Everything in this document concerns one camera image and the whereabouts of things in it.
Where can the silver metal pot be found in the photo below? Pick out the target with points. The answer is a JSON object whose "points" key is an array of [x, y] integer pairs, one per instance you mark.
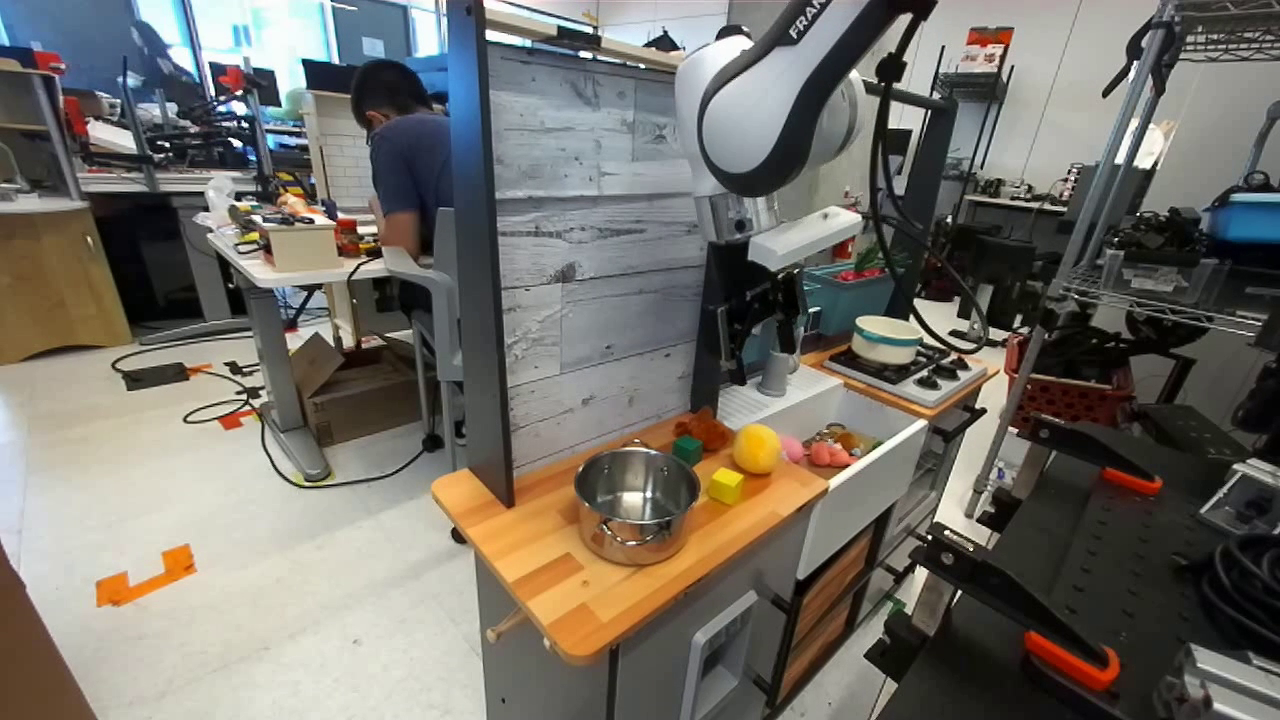
{"points": [[635, 506]]}

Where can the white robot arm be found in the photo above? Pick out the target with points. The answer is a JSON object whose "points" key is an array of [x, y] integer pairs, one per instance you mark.
{"points": [[756, 113]]}

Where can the yellow round plushie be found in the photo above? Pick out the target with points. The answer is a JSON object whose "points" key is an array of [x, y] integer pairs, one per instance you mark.
{"points": [[756, 449]]}

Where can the grey toy faucet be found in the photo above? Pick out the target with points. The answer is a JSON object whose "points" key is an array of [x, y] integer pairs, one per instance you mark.
{"points": [[773, 376]]}

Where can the pink plush toy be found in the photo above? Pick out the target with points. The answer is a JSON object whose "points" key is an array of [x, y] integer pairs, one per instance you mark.
{"points": [[825, 452]]}

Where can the toy stove top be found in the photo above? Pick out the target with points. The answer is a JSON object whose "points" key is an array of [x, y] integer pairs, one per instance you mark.
{"points": [[930, 376]]}

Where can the teal plastic bin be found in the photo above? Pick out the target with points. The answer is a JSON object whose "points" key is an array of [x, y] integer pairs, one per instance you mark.
{"points": [[836, 299]]}

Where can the yellow foam block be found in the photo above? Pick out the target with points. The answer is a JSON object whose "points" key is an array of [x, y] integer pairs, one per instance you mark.
{"points": [[725, 487]]}

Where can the grey wood-pattern back panel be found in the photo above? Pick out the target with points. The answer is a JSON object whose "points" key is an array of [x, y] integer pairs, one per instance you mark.
{"points": [[601, 251]]}

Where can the toy kitchen cabinet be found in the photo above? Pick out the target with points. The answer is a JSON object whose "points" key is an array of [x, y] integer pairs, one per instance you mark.
{"points": [[696, 634]]}

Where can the orange foam block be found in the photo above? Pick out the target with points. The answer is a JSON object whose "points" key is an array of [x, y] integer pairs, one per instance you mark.
{"points": [[702, 425]]}

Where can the person in blue shirt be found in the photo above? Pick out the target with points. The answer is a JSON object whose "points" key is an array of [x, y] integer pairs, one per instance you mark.
{"points": [[408, 150]]}

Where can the cardboard box on floor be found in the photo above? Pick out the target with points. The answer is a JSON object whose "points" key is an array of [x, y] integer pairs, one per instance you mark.
{"points": [[349, 396]]}

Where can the orange tape floor marker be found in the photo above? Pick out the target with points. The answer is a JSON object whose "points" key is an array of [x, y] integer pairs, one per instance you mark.
{"points": [[124, 589]]}

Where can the black clamp with orange handle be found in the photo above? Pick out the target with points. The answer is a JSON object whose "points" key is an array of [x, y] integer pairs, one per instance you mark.
{"points": [[1045, 639]]}

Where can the wooden cabinet at left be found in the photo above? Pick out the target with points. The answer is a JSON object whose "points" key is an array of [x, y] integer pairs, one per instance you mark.
{"points": [[54, 268]]}

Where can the green foam block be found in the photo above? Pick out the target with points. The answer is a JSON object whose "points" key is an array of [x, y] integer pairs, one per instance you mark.
{"points": [[690, 449]]}

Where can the white toy sink basin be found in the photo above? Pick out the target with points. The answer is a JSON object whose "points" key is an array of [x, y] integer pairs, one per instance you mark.
{"points": [[863, 491]]}

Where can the white and teal bowl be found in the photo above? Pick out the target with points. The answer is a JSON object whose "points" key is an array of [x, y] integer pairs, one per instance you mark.
{"points": [[885, 341]]}

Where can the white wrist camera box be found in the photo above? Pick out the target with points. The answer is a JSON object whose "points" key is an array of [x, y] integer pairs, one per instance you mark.
{"points": [[800, 236]]}

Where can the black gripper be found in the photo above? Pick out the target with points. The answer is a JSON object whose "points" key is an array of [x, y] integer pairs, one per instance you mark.
{"points": [[737, 299]]}

